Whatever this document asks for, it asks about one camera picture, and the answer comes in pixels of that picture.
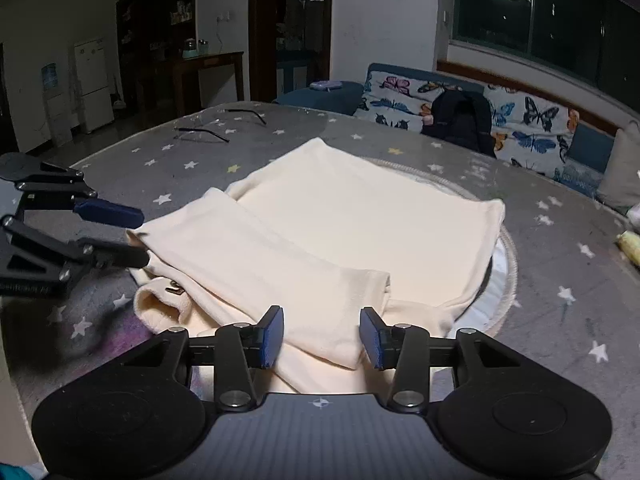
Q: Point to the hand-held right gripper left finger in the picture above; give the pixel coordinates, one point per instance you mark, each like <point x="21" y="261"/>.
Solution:
<point x="271" y="336"/>

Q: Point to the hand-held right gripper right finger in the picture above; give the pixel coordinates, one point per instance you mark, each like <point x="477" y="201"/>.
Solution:
<point x="371" y="339"/>

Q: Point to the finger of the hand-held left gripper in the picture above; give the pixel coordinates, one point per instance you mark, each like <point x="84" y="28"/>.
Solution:
<point x="125" y="258"/>
<point x="110" y="213"/>

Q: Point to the cream knit garment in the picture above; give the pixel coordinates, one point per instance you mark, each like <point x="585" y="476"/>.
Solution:
<point x="350" y="210"/>

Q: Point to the grey star-print tablecloth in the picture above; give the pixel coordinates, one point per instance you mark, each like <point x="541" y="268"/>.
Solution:
<point x="125" y="170"/>

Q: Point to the water dispenser with bottle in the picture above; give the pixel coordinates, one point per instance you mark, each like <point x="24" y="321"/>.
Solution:
<point x="52" y="95"/>

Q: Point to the white refrigerator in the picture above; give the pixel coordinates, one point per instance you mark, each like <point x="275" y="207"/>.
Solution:
<point x="94" y="85"/>

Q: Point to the eyeglasses with black temples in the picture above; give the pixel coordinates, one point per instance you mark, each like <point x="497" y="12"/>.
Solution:
<point x="202" y="132"/>

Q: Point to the round white mat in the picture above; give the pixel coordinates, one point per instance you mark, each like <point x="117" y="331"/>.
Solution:
<point x="501" y="280"/>

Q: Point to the dark wooden console table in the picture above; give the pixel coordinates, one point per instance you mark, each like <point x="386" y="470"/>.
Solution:
<point x="210" y="62"/>

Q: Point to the pale green kettle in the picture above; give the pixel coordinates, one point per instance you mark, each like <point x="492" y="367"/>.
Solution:
<point x="189" y="49"/>

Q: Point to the glass jar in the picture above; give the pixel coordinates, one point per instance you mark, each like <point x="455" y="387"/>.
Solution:
<point x="203" y="47"/>

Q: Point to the dark wooden shelf cabinet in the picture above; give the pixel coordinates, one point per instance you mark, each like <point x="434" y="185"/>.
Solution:
<point x="155" y="15"/>

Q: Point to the black backpack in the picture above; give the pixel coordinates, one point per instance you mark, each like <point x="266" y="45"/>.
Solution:
<point x="457" y="120"/>

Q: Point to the blue upholstered ottoman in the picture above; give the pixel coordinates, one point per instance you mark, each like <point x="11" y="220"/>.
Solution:
<point x="320" y="99"/>

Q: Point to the teal cloth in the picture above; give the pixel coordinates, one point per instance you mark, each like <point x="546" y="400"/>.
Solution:
<point x="12" y="473"/>

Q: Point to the purple pouch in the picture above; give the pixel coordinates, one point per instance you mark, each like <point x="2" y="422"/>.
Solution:
<point x="325" y="86"/>

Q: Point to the butterfly print sofa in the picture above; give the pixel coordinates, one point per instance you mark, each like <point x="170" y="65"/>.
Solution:
<point x="530" y="125"/>

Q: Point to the yellow corn cob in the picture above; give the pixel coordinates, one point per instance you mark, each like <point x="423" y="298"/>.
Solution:
<point x="631" y="249"/>

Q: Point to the blue cushion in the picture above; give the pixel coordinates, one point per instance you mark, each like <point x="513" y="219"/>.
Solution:
<point x="590" y="150"/>

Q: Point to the white crumpled bag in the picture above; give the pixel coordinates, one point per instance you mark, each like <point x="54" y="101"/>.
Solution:
<point x="635" y="216"/>

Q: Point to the beige pillow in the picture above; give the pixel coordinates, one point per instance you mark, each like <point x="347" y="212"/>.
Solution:
<point x="622" y="170"/>

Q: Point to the dark window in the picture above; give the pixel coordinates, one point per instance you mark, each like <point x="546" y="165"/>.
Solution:
<point x="560" y="15"/>

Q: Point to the white wall switch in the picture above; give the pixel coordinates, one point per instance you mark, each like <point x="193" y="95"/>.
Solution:
<point x="225" y="16"/>

